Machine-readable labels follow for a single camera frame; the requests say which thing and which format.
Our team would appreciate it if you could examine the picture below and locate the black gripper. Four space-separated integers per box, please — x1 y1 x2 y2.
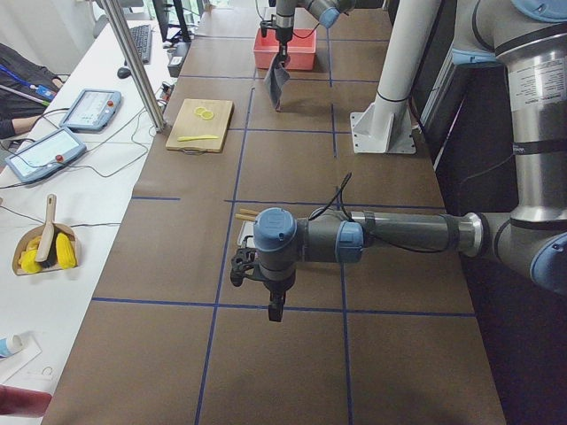
277 42 289 65
229 248 266 287

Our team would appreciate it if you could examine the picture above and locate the grey microfibre cloth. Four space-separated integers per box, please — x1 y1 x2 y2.
264 54 290 112

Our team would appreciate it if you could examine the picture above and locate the pink plastic bin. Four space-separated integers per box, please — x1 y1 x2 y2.
252 27 318 72

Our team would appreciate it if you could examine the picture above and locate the white towel rack base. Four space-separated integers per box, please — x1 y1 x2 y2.
237 221 255 248

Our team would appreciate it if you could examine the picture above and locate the inner wooden rack dowel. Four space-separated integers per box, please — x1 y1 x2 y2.
235 213 256 222

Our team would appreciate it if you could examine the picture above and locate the wooden rack dowel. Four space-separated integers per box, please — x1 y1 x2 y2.
235 213 256 222
239 208 259 216

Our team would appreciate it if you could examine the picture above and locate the outer wooden rack dowel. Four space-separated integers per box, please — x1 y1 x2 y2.
239 208 259 216

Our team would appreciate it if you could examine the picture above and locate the bamboo cutting board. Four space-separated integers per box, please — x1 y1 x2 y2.
166 98 234 153

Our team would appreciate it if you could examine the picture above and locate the black keyboard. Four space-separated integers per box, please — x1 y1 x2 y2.
129 24 152 64

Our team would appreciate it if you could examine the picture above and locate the yellow plastic knife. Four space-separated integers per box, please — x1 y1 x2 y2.
176 135 219 143

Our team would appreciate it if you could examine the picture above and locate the black computer mouse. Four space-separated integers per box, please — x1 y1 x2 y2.
117 66 131 79

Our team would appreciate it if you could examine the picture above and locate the yellow toy corn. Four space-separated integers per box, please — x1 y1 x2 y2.
56 232 77 269

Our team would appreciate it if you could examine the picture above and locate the wooden dustpan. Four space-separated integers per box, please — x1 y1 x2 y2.
12 223 80 275

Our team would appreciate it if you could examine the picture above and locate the wooden hand brush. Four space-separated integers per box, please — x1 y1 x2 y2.
35 194 57 268

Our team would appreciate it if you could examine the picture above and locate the far teach pendant tablet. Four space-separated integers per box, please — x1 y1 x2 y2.
59 89 122 133

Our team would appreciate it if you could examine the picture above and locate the teach pendant tablet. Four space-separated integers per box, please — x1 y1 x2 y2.
5 128 87 183
59 89 122 133

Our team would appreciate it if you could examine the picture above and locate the near teach pendant tablet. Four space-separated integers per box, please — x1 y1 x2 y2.
5 128 87 183

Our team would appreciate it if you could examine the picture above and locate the seated person in black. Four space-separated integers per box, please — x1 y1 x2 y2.
1 44 64 139

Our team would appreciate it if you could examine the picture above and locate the black braided left cable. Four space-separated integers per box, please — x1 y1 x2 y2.
307 172 448 256

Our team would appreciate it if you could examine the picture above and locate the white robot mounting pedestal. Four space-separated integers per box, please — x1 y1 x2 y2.
350 0 441 154

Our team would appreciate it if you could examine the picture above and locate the aluminium frame post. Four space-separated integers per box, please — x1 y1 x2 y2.
100 0 167 133

